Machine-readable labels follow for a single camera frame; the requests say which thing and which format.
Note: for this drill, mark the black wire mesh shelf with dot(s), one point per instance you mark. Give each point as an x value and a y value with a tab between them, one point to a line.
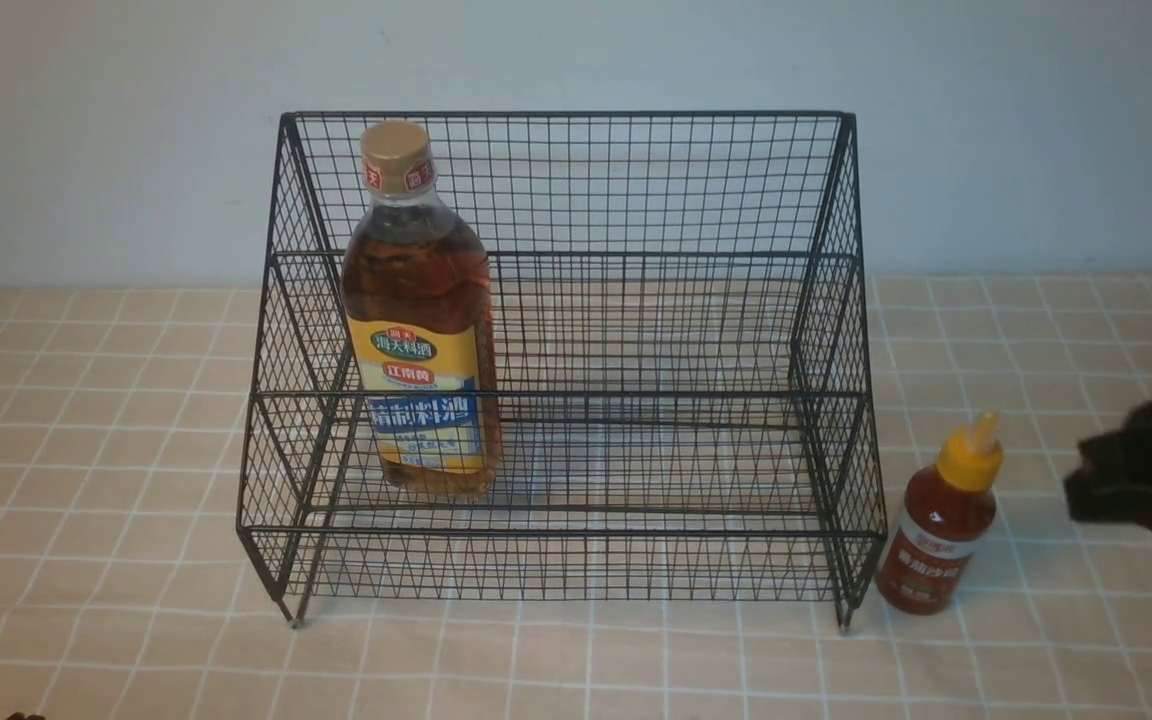
682	362

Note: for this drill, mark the checked beige tablecloth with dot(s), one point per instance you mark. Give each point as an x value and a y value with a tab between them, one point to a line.
125	593

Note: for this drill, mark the cooking wine bottle yellow label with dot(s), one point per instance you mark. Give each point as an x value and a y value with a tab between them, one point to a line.
416	286

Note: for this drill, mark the red sauce bottle yellow cap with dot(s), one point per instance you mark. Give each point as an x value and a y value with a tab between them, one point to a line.
946	509

